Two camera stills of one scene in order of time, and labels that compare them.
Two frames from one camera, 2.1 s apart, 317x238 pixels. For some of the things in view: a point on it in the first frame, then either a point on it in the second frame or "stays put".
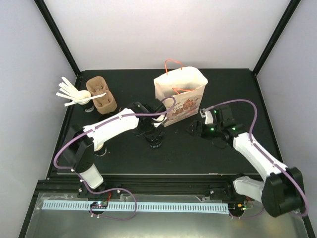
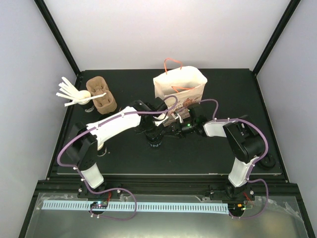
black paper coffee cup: x=156 y=143 stays put
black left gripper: x=158 y=133 stays put
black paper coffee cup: x=100 y=150 stays put
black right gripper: x=196 y=129 to x=177 y=130
